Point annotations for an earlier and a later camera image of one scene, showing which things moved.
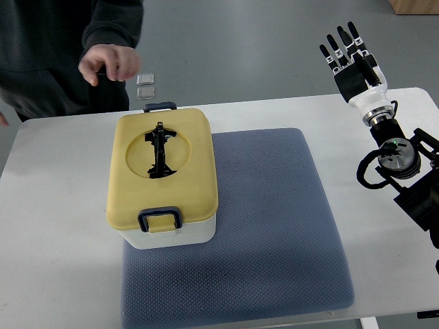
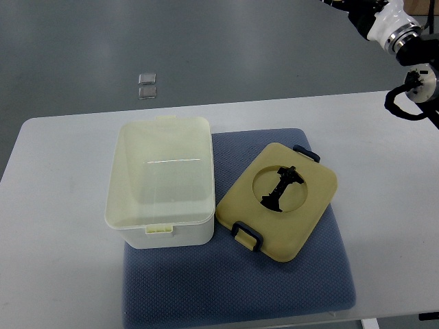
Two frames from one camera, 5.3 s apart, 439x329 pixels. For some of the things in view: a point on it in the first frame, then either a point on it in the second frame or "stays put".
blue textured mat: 277,249 stays put
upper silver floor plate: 145,79 stays put
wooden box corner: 415,7 stays put
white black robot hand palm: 363,99 → 381,21
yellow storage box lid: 192,190 → 279,201
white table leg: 369,323 stays put
